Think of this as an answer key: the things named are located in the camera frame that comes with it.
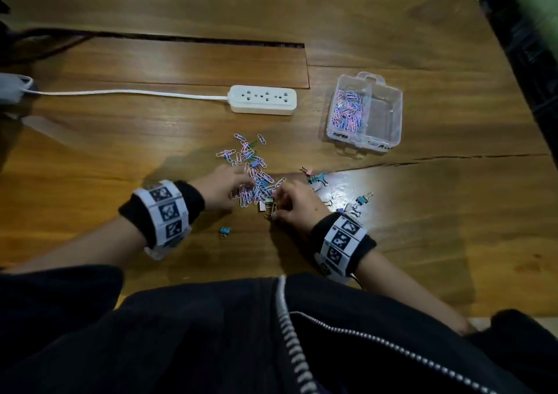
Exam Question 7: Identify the person's left hand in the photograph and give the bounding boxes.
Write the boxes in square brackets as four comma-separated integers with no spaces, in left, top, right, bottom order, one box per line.
[188,164,256,212]

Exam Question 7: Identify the person's right hand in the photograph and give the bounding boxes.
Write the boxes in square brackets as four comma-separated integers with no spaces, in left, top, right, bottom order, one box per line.
[270,180,333,237]

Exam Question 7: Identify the scatter of small binder clips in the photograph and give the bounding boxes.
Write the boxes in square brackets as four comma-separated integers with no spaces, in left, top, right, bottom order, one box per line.
[217,166,375,238]

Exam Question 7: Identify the pile of pastel paper clips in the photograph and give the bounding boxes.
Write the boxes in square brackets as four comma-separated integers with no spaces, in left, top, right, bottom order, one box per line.
[330,88,365,134]
[216,132,288,209]

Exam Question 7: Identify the clear plastic compartment box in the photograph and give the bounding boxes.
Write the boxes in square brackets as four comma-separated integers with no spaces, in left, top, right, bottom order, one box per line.
[325,71,403,155]

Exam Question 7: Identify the person's left forearm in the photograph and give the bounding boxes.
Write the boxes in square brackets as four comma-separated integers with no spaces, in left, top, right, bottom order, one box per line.
[4,214,148,275]

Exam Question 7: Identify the person's right forearm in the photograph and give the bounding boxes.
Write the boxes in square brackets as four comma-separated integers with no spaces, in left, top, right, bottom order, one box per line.
[355,249,476,336]

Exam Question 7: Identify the white power strip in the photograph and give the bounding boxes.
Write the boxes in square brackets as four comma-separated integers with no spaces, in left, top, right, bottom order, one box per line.
[227,85,298,116]

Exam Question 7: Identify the black zip jacket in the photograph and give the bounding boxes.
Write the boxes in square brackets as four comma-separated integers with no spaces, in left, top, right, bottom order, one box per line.
[0,265,558,394]

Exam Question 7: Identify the grey power adapter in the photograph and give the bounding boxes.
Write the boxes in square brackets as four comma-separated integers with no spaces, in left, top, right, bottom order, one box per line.
[0,72,35,106]

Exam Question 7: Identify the black desktop device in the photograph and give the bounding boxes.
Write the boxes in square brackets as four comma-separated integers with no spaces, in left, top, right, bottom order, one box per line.
[0,0,12,59]

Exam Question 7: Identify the white power strip cable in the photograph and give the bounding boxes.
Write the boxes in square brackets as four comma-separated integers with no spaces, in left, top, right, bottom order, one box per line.
[24,89,230,102]

